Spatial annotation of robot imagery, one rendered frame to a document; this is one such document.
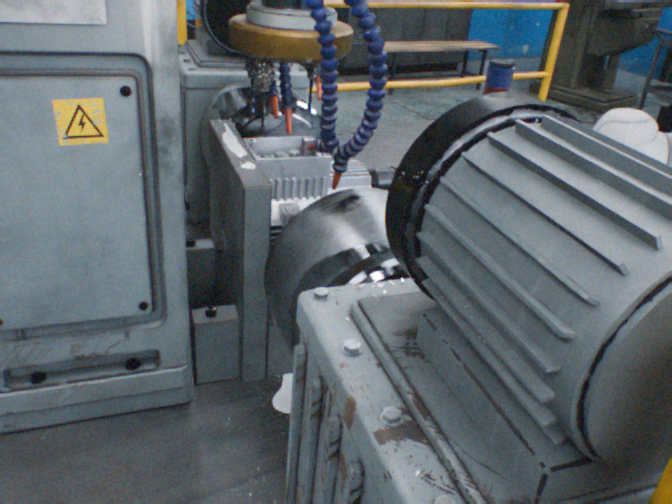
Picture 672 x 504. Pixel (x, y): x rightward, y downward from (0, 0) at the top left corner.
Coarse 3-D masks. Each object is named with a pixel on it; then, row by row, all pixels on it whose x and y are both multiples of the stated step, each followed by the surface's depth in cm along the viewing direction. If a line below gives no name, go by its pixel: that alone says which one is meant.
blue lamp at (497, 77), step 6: (492, 66) 137; (492, 72) 138; (498, 72) 137; (504, 72) 137; (510, 72) 137; (486, 78) 140; (492, 78) 138; (498, 78) 138; (504, 78) 138; (510, 78) 138; (486, 84) 140; (492, 84) 139; (498, 84) 138; (504, 84) 138; (510, 84) 139
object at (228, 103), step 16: (240, 80) 128; (224, 96) 125; (240, 96) 120; (256, 96) 118; (208, 112) 127; (224, 112) 119; (240, 112) 115; (256, 112) 116; (272, 112) 117; (304, 112) 119; (208, 128) 123; (240, 128) 117; (256, 128) 117; (272, 128) 118; (304, 128) 121; (208, 144) 122; (208, 160) 123
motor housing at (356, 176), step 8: (352, 160) 108; (352, 168) 103; (360, 168) 104; (344, 176) 102; (352, 176) 102; (360, 176) 102; (368, 176) 102; (344, 184) 101; (352, 184) 102; (360, 184) 102; (368, 184) 103; (328, 192) 100; (272, 200) 97; (280, 200) 97; (288, 200) 98; (296, 200) 98; (304, 200) 98; (312, 200) 99; (272, 216) 96; (272, 224) 95; (280, 224) 95; (272, 232) 95; (272, 240) 96
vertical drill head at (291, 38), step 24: (264, 0) 86; (288, 0) 84; (240, 24) 85; (264, 24) 85; (288, 24) 84; (312, 24) 84; (336, 24) 92; (240, 48) 86; (264, 48) 83; (288, 48) 83; (312, 48) 83; (264, 72) 87; (312, 72) 97; (264, 96) 89; (264, 120) 91
